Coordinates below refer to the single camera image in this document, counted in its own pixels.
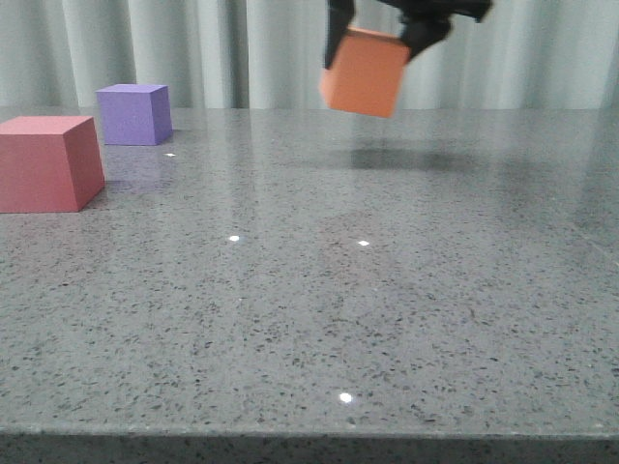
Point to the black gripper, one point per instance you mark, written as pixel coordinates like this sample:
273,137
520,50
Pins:
431,26

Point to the purple foam cube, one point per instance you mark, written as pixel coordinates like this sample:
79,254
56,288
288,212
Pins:
135,114

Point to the red foam cube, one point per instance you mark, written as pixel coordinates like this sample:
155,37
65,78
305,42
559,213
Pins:
49,164

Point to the pale green curtain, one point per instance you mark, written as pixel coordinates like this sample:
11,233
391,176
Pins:
268,54

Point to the orange foam cube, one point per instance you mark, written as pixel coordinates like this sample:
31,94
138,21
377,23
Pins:
366,73

